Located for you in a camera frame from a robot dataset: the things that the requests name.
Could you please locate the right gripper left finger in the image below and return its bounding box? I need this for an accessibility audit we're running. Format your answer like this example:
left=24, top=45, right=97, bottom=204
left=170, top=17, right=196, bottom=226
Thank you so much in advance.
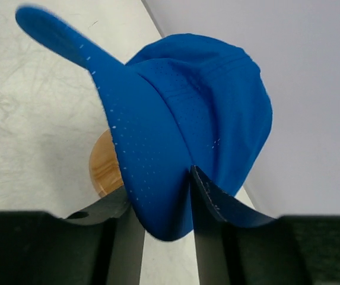
left=0, top=187, right=144, bottom=284

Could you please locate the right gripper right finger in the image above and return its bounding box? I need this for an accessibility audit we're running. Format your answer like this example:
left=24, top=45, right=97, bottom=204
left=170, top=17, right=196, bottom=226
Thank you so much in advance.
left=190, top=166, right=340, bottom=284

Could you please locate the wooden hat stand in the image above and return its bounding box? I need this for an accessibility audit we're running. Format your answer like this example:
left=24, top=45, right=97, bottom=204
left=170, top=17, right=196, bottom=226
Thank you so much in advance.
left=88, top=129, right=123, bottom=197

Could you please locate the blue cap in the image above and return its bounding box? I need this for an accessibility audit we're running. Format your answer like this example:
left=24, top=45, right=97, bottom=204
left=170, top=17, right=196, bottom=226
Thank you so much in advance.
left=15, top=5, right=272, bottom=241

